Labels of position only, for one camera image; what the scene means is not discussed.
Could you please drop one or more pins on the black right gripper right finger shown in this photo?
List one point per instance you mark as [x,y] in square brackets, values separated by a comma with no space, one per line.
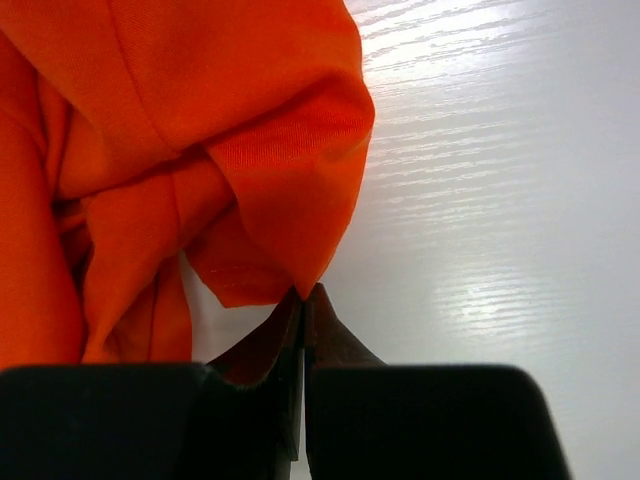
[366,419]

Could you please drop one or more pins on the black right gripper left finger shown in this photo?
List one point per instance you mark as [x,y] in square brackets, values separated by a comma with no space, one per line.
[234,418]

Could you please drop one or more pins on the orange t shirt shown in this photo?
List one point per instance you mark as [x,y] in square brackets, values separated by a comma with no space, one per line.
[134,133]

